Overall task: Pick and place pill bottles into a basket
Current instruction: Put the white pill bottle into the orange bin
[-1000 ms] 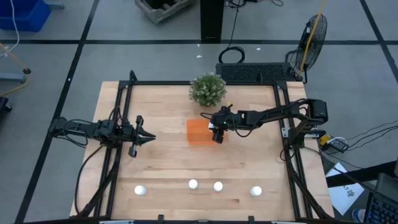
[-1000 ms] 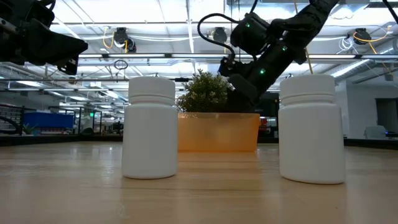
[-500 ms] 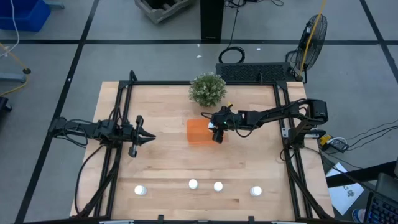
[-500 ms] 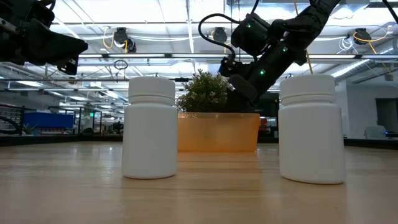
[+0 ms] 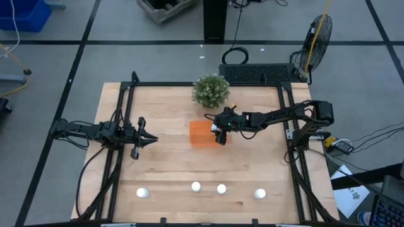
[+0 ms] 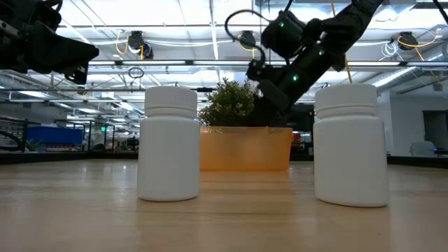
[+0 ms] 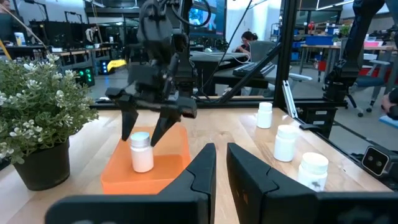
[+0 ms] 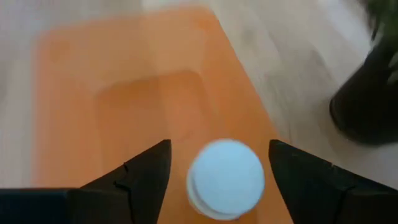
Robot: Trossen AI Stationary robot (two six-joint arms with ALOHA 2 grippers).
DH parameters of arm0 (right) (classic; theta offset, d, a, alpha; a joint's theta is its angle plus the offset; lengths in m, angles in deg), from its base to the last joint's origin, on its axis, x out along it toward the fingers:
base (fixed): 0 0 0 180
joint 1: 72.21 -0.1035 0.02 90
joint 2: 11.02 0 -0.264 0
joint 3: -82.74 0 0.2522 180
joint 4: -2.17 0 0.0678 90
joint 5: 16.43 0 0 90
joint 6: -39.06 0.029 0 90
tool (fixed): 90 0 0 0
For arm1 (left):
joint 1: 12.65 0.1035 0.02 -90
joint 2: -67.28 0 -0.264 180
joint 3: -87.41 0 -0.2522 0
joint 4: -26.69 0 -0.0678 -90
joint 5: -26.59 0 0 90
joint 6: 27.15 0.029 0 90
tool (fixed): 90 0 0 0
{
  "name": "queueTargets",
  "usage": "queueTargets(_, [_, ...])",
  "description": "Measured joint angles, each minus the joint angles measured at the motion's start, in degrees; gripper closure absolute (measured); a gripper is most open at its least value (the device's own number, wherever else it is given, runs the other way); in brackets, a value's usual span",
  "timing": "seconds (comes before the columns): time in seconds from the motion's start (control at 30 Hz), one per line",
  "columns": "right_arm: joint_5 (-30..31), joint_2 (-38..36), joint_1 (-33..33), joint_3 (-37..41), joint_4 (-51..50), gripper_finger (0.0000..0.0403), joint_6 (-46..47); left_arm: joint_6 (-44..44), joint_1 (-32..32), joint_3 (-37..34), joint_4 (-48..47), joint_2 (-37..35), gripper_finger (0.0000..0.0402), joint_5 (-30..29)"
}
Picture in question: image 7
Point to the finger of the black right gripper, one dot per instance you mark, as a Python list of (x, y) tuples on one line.
[(164, 123), (128, 116)]

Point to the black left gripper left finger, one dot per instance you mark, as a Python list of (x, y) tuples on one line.
[(174, 205)]

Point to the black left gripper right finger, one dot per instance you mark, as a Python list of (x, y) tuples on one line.
[(264, 202)]

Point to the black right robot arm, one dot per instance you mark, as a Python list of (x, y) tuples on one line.
[(155, 28)]

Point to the black neighbouring robot arm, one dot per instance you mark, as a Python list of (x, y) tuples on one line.
[(357, 34)]

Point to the orange plastic basket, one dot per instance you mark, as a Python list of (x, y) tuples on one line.
[(124, 177)]

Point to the yellow tape tag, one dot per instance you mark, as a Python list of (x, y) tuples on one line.
[(116, 64)]

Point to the computer with green lights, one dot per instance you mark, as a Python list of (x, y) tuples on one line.
[(85, 76)]

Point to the black desk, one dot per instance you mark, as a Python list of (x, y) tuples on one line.
[(214, 67)]

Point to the standing person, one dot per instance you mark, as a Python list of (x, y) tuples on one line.
[(91, 33)]

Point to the potted white-flowered green plant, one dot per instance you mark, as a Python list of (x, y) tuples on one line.
[(37, 102)]

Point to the black computer keyboard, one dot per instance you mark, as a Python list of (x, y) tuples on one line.
[(253, 69)]

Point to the black control box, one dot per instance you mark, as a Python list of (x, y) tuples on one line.
[(318, 119)]

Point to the seated person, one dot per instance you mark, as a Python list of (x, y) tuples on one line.
[(247, 42)]

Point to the grey office chair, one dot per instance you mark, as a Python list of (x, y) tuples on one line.
[(264, 51)]

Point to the person's hand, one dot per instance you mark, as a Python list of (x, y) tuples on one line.
[(390, 104)]

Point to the blue office chair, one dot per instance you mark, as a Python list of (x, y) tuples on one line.
[(371, 81)]

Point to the blue storage crate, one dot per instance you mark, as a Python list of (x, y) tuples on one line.
[(319, 40)]

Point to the large wall screen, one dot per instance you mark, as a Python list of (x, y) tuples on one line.
[(206, 17)]

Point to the black table-level camera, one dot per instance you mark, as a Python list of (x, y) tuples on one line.
[(376, 161)]

